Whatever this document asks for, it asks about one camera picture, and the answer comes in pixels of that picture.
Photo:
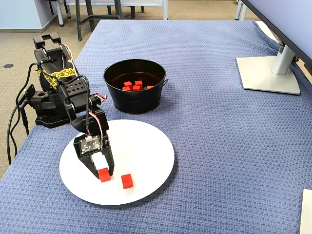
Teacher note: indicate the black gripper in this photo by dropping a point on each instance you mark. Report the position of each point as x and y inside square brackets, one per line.
[109, 156]

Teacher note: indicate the white round plate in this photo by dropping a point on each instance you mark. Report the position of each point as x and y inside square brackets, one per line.
[146, 170]

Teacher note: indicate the black metal bucket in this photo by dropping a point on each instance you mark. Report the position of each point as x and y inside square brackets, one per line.
[136, 102]

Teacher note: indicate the blue woven table cloth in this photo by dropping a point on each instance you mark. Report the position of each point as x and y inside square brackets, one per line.
[219, 146]

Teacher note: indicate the dark round floor cover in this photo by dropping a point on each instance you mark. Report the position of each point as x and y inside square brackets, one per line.
[8, 65]

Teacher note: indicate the black chair leg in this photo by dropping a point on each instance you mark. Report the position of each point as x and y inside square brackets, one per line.
[67, 8]
[132, 9]

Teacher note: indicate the silver monitor stand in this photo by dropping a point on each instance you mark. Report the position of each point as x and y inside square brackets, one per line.
[268, 75]

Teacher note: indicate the grey metal chair leg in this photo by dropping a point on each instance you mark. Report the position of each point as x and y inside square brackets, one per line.
[239, 9]

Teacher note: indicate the white flat board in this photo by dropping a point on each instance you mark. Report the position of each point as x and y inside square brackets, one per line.
[307, 214]

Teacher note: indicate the flat computer monitor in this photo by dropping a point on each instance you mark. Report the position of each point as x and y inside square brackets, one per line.
[292, 19]

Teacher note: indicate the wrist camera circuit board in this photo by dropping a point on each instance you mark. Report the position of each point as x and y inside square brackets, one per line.
[90, 145]

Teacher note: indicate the dark metal stool frame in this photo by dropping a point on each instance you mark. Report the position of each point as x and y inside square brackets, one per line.
[78, 26]

